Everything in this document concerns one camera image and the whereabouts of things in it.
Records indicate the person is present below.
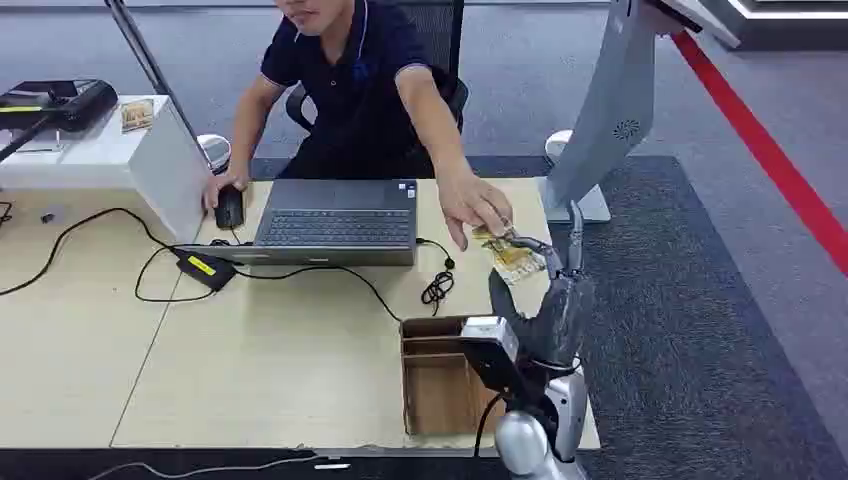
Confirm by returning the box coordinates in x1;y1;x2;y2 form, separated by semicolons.
201;0;515;253

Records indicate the black office chair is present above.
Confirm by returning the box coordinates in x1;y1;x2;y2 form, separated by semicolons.
284;0;471;134

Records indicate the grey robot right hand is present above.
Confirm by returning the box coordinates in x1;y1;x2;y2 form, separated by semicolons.
488;201;596;367

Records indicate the red floor tape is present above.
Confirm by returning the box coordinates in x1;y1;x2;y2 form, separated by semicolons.
669;29;848;280

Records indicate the grey kiosk stand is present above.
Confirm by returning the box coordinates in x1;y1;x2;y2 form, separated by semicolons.
537;0;742;225

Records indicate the black power adapter yellow label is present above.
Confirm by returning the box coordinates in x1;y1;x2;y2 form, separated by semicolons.
172;247;238;293

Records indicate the black coiled cable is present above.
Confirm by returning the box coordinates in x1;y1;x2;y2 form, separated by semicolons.
415;237;458;317

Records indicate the black laptop charger cable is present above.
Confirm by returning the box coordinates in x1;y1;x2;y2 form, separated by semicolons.
233;264;404;324

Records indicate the person's right hand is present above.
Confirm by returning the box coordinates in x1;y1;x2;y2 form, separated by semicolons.
201;172;252;213

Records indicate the white cable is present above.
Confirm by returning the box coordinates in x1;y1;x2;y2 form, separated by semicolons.
86;453;327;480

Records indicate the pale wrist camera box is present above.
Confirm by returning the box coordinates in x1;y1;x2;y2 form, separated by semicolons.
460;315;533;407

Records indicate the black slanted pole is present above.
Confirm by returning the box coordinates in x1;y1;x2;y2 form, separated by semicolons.
103;0;218;176

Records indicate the black computer mouse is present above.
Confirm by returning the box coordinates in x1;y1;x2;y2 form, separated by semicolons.
213;184;247;232

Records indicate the dark platform white edge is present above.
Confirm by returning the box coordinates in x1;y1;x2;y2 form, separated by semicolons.
698;0;848;52

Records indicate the small printed card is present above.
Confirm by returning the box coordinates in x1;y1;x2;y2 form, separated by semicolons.
119;98;156;134

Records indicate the white round base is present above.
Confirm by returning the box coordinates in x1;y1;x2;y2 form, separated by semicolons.
543;129;575;165
195;133;232;176

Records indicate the gold printed card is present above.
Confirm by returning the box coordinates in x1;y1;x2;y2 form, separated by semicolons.
471;225;547;287

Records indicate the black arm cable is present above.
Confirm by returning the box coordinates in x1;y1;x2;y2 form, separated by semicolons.
472;392;507;460

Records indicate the person's left hand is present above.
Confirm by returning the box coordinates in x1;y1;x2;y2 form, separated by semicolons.
435;170;515;253

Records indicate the long black power cable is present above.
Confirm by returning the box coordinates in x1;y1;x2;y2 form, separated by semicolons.
0;207;218;305

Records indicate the white cabinet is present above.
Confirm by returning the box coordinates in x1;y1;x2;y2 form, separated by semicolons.
0;93;213;246

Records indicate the grey laptop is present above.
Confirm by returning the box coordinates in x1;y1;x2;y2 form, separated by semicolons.
177;178;420;268

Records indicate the black desktop device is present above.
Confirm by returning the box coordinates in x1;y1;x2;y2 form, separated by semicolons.
0;78;120;133

